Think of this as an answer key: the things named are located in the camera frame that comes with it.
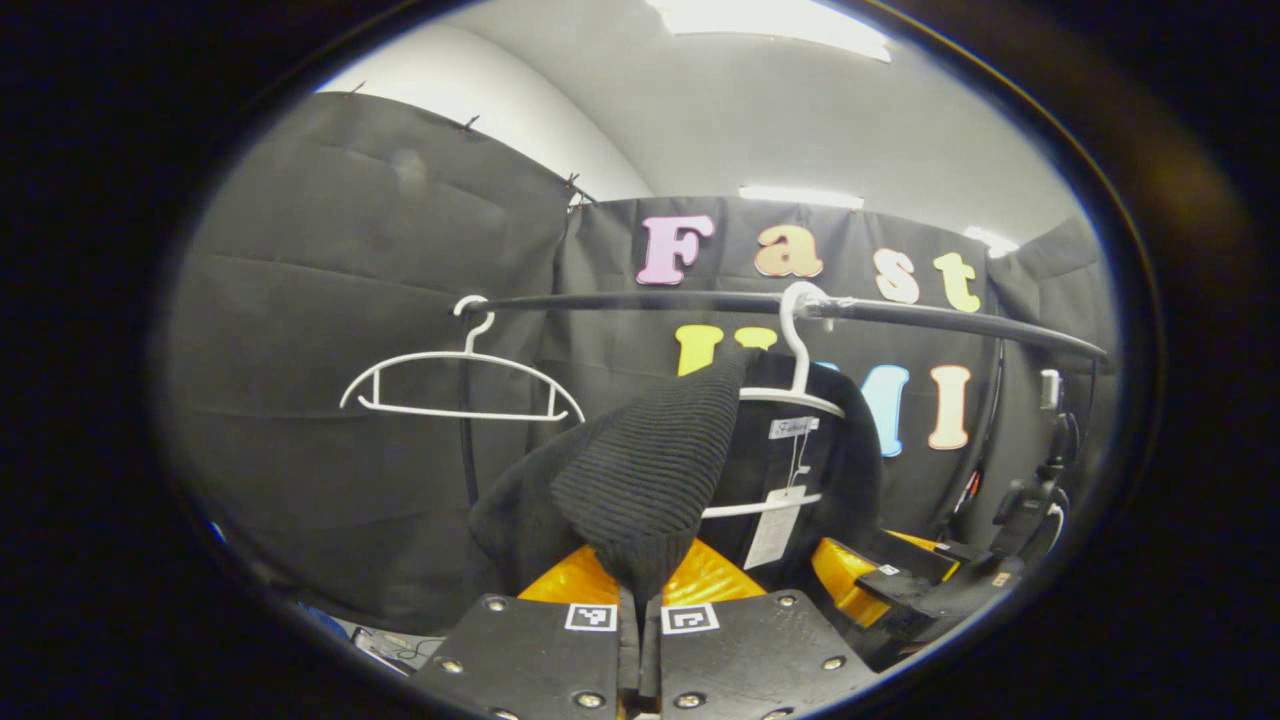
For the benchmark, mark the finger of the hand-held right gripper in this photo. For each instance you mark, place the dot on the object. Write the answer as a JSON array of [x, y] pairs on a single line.
[[850, 580], [920, 545]]

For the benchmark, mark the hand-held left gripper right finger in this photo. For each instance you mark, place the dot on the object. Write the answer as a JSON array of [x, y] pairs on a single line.
[[750, 660]]

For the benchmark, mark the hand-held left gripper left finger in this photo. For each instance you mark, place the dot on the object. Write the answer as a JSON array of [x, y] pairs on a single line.
[[530, 660]]

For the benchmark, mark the black knit sweater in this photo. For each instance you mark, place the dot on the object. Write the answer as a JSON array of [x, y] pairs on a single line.
[[650, 470]]

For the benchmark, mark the white plastic hanger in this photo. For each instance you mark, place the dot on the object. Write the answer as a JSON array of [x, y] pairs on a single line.
[[795, 345], [468, 353]]

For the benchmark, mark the black metal clothes rack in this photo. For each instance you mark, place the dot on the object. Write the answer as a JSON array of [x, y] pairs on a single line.
[[700, 301]]

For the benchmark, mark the ceiling light panel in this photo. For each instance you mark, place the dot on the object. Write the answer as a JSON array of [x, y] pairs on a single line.
[[990, 242], [770, 25], [800, 196]]

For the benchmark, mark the black backdrop cloth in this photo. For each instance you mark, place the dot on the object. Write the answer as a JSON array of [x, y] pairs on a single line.
[[320, 300]]

